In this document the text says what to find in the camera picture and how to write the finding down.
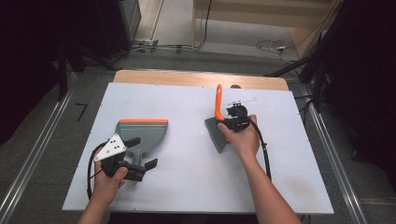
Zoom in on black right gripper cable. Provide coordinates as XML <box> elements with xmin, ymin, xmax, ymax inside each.
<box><xmin>233</xmin><ymin>106</ymin><xmax>273</xmax><ymax>181</ymax></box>

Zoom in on white floor cable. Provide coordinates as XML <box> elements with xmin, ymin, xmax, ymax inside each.
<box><xmin>255</xmin><ymin>38</ymin><xmax>290</xmax><ymax>62</ymax></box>

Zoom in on black hanging cable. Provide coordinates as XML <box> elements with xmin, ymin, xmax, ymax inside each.
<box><xmin>198</xmin><ymin>0</ymin><xmax>213</xmax><ymax>50</ymax></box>

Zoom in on aluminium floor rail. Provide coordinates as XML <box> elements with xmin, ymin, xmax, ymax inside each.
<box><xmin>0</xmin><ymin>73</ymin><xmax>78</xmax><ymax>224</ymax></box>
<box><xmin>300</xmin><ymin>83</ymin><xmax>370</xmax><ymax>224</ymax></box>

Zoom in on person's left hand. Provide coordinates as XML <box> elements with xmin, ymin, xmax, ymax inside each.
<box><xmin>92</xmin><ymin>159</ymin><xmax>129</xmax><ymax>203</ymax></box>

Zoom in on grey dustpan with orange edge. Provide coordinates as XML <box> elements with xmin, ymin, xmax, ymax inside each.
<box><xmin>115</xmin><ymin>118</ymin><xmax>169</xmax><ymax>185</ymax></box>

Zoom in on white table cover board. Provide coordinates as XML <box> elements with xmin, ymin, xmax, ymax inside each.
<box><xmin>62</xmin><ymin>82</ymin><xmax>334</xmax><ymax>215</ymax></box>

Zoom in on person's right hand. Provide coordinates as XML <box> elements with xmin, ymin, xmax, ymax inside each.
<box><xmin>217</xmin><ymin>114</ymin><xmax>261</xmax><ymax>162</ymax></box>

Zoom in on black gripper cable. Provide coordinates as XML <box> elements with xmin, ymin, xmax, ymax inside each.
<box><xmin>233</xmin><ymin>106</ymin><xmax>273</xmax><ymax>181</ymax></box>
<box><xmin>87</xmin><ymin>141</ymin><xmax>108</xmax><ymax>200</ymax></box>

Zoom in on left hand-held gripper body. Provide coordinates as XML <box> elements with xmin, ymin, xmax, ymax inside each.
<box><xmin>93</xmin><ymin>133</ymin><xmax>148</xmax><ymax>183</ymax></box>

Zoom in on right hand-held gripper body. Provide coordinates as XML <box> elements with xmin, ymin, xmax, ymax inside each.
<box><xmin>225</xmin><ymin>97</ymin><xmax>258</xmax><ymax>133</ymax></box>

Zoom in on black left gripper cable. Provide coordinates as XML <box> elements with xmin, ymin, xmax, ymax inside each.
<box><xmin>87</xmin><ymin>141</ymin><xmax>108</xmax><ymax>200</ymax></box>

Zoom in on wooden table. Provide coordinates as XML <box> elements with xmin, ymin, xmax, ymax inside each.
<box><xmin>112</xmin><ymin>69</ymin><xmax>290</xmax><ymax>91</ymax></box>

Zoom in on grey cabinet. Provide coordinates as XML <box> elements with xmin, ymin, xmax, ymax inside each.
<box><xmin>118</xmin><ymin>0</ymin><xmax>143</xmax><ymax>41</ymax></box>

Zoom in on grey floor cables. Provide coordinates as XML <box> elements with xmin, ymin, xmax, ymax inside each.
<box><xmin>111</xmin><ymin>42</ymin><xmax>195</xmax><ymax>60</ymax></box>

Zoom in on orange brush with grey bristles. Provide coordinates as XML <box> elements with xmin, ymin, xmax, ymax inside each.
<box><xmin>204</xmin><ymin>83</ymin><xmax>230</xmax><ymax>154</ymax></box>

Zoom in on black metal stand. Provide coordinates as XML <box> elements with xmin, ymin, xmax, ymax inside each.
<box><xmin>55</xmin><ymin>40</ymin><xmax>120</xmax><ymax>102</ymax></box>
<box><xmin>263</xmin><ymin>31</ymin><xmax>332</xmax><ymax>114</ymax></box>

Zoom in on black curtain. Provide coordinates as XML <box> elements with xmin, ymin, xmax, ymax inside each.
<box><xmin>311</xmin><ymin>0</ymin><xmax>396</xmax><ymax>188</ymax></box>
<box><xmin>0</xmin><ymin>0</ymin><xmax>130</xmax><ymax>147</ymax></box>

